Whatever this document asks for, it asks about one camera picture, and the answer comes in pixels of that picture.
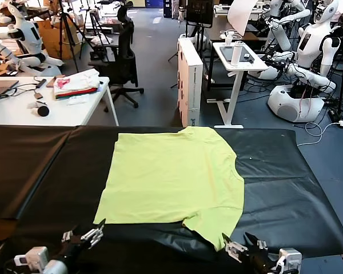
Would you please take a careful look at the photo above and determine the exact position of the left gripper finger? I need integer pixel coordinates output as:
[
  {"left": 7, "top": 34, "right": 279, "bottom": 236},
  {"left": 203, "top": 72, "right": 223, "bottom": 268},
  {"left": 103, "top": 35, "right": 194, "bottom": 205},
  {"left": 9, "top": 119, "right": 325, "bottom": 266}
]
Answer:
[
  {"left": 62, "top": 224, "right": 81, "bottom": 243},
  {"left": 80, "top": 218, "right": 106, "bottom": 248}
]

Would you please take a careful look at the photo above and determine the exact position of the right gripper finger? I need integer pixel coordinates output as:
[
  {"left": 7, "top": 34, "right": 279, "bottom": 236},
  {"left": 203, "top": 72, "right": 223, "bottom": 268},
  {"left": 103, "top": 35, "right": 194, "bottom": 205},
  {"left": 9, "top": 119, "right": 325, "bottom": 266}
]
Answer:
[
  {"left": 245, "top": 231, "right": 269, "bottom": 252},
  {"left": 221, "top": 232, "right": 249, "bottom": 263}
]

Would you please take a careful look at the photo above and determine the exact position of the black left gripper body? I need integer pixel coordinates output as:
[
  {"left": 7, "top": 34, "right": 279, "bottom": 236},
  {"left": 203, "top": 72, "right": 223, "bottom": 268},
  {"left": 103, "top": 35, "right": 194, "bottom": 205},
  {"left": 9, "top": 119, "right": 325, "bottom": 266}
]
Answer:
[{"left": 57, "top": 238, "right": 92, "bottom": 265}]

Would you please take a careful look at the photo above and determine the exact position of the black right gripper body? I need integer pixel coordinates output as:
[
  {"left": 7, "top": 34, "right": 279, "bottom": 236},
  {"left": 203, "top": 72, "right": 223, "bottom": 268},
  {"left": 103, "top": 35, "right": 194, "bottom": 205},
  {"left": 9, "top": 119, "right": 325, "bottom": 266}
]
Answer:
[{"left": 242, "top": 247, "right": 280, "bottom": 274}]

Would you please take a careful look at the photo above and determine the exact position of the yellow-green t-shirt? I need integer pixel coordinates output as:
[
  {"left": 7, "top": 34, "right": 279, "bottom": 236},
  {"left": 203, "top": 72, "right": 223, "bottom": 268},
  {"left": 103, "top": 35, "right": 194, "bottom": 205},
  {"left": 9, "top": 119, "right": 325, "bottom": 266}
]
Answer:
[{"left": 93, "top": 126, "right": 245, "bottom": 252}]

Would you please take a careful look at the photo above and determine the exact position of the stack of folded clothes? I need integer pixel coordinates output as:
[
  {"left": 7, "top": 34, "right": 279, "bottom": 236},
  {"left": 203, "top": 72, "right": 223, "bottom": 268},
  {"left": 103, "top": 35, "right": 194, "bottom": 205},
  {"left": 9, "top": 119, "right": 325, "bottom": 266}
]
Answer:
[{"left": 53, "top": 69, "right": 101, "bottom": 100}]

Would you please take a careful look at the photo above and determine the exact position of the large black table cover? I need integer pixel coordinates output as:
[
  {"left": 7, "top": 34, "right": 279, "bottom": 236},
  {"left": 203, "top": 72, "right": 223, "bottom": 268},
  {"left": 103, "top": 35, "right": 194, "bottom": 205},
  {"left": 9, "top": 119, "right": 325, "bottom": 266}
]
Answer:
[{"left": 0, "top": 125, "right": 343, "bottom": 274}]

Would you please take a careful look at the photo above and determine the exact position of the small black table cover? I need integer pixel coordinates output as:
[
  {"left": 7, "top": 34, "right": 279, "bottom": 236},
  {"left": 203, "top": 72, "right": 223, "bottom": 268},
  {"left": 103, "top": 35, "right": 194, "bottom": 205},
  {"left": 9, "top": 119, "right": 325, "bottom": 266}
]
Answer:
[{"left": 0, "top": 124, "right": 81, "bottom": 220}]

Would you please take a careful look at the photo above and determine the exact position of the white office desk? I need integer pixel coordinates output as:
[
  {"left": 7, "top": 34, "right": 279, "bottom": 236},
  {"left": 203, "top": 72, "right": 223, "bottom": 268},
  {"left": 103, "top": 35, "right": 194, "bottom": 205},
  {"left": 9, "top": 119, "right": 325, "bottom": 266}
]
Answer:
[{"left": 0, "top": 75, "right": 120, "bottom": 127}]

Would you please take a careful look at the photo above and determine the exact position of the white crumpled bag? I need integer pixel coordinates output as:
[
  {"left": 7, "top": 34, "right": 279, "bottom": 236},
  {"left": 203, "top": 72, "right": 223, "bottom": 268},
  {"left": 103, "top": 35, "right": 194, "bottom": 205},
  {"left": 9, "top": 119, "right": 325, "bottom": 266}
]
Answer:
[{"left": 67, "top": 95, "right": 89, "bottom": 106}]

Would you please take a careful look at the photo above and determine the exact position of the small white device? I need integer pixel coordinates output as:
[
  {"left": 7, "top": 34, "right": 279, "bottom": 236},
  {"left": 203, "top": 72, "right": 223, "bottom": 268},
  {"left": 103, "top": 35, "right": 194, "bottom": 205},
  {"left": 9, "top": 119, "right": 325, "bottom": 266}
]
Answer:
[{"left": 27, "top": 99, "right": 48, "bottom": 111}]

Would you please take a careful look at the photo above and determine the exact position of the grey laptop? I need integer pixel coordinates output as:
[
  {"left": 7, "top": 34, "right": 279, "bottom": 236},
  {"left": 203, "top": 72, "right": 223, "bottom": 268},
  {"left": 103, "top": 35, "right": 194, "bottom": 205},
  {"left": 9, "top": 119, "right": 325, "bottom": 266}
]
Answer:
[{"left": 0, "top": 79, "right": 19, "bottom": 100}]

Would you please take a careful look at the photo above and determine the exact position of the tall white cardboard box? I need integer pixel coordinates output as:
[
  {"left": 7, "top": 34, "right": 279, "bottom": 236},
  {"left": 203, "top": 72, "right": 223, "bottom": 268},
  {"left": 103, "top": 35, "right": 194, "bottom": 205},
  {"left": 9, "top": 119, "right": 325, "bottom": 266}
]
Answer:
[{"left": 177, "top": 37, "right": 204, "bottom": 128}]

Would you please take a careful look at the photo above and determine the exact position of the black office chair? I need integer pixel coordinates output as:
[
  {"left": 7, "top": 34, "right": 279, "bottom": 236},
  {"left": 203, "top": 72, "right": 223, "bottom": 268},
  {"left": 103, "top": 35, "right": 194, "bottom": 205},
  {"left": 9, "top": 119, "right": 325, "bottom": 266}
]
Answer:
[{"left": 88, "top": 1, "right": 145, "bottom": 112}]

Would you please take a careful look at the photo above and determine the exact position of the small white standing desk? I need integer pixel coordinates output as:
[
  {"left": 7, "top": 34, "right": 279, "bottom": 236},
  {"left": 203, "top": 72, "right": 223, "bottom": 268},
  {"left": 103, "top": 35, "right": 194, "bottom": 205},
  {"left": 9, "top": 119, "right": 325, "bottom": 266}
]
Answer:
[{"left": 207, "top": 41, "right": 270, "bottom": 129}]

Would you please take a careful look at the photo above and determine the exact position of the white water bottle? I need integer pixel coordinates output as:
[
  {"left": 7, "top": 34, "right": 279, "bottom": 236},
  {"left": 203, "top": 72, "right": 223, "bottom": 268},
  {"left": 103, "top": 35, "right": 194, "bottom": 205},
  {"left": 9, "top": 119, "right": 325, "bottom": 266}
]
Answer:
[{"left": 230, "top": 40, "right": 244, "bottom": 67}]

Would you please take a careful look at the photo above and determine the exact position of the dark tablet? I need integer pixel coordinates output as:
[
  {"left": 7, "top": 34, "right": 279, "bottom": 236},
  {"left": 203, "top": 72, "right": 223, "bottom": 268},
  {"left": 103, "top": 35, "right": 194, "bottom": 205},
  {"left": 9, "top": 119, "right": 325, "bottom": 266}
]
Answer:
[{"left": 219, "top": 45, "right": 256, "bottom": 63}]

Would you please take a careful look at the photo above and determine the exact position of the brown cardboard box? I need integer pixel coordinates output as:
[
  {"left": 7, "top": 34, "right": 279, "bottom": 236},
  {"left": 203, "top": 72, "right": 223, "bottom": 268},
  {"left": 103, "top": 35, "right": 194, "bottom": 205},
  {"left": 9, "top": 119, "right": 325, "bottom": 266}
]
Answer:
[{"left": 35, "top": 18, "right": 83, "bottom": 60}]

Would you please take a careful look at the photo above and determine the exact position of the tall black tripod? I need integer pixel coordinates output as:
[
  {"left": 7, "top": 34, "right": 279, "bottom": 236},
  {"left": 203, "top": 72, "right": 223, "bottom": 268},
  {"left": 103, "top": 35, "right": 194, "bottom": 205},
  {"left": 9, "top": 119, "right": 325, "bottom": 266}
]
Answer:
[{"left": 55, "top": 0, "right": 97, "bottom": 72}]

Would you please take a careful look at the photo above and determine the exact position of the white humanoid robot, wheeled base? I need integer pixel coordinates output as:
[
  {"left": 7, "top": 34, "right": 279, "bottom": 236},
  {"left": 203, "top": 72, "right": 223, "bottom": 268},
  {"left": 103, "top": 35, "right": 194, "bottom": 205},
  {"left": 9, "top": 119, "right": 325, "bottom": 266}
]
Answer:
[{"left": 250, "top": 0, "right": 342, "bottom": 123}]

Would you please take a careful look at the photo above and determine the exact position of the white humanoid robot, black waist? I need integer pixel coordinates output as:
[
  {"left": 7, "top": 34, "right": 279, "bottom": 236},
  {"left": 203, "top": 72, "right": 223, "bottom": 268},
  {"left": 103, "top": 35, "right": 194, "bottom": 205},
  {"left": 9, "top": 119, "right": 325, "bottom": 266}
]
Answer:
[{"left": 0, "top": 1, "right": 65, "bottom": 76}]

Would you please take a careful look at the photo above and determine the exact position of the short black tripod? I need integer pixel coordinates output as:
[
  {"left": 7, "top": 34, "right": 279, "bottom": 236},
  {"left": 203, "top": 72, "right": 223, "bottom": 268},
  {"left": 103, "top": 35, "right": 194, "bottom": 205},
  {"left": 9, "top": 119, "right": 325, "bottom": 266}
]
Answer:
[{"left": 79, "top": 7, "right": 111, "bottom": 61}]

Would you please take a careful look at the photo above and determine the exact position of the white headset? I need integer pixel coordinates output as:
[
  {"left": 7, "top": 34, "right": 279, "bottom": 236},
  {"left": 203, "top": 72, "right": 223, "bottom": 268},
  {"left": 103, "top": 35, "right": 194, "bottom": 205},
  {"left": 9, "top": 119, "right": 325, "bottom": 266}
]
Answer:
[{"left": 220, "top": 29, "right": 242, "bottom": 46}]

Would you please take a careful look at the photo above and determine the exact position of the brown wooden table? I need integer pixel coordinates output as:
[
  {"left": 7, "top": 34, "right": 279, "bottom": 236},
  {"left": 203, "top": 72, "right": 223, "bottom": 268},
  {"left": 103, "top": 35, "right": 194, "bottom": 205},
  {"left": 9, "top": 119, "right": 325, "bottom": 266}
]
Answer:
[{"left": 205, "top": 13, "right": 260, "bottom": 44}]

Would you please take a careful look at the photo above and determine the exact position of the white curved board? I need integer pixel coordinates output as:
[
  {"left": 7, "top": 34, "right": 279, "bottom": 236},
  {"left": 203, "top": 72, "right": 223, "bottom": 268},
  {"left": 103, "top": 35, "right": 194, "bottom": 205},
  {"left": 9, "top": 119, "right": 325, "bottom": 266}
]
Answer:
[{"left": 228, "top": 0, "right": 258, "bottom": 37}]

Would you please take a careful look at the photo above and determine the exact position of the black monitor on stand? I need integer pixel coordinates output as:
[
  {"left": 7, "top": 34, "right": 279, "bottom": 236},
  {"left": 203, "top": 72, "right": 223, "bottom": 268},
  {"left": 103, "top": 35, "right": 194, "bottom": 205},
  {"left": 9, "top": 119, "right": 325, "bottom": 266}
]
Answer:
[{"left": 167, "top": 0, "right": 217, "bottom": 91}]

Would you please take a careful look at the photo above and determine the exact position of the blue storage cabinet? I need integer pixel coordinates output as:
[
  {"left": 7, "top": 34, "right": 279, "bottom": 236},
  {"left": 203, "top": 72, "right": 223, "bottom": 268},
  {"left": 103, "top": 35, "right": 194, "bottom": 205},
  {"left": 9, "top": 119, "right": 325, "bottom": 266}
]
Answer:
[{"left": 162, "top": 0, "right": 180, "bottom": 17}]

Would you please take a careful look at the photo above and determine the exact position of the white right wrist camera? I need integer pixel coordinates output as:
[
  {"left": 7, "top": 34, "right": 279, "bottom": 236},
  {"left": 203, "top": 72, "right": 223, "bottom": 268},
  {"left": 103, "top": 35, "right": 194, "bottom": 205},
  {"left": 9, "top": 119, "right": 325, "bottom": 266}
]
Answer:
[{"left": 276, "top": 248, "right": 303, "bottom": 274}]

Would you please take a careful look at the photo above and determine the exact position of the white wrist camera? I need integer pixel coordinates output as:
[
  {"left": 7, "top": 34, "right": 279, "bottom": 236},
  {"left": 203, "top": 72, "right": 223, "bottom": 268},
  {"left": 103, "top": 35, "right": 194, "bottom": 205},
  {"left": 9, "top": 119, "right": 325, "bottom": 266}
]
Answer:
[
  {"left": 276, "top": 248, "right": 303, "bottom": 274},
  {"left": 13, "top": 247, "right": 50, "bottom": 271}
]

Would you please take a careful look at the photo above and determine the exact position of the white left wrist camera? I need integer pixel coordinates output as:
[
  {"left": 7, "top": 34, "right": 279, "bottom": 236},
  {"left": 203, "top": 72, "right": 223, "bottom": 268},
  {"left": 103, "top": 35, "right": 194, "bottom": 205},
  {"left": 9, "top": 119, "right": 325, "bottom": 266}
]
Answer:
[{"left": 13, "top": 247, "right": 50, "bottom": 271}]

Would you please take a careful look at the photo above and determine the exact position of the white floor cable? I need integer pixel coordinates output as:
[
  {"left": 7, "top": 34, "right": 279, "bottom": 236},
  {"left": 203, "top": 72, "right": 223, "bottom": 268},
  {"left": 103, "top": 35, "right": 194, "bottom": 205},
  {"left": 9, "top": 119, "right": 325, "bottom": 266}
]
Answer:
[{"left": 297, "top": 122, "right": 341, "bottom": 147}]

